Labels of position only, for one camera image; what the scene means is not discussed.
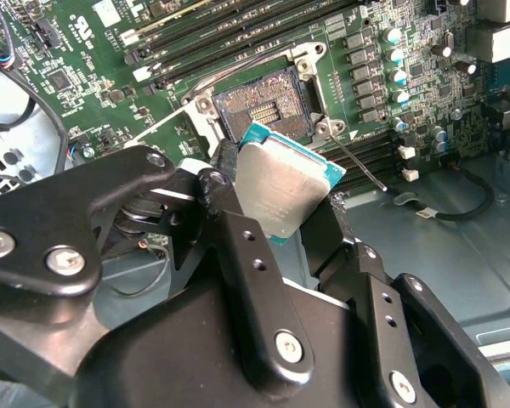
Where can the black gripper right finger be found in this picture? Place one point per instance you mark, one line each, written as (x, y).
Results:
(378, 340)

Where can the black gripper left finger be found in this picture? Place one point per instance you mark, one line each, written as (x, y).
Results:
(47, 221)

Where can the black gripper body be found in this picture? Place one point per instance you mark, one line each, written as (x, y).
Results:
(174, 361)

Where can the silver CPU green edge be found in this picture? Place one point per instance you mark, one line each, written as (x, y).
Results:
(280, 187)

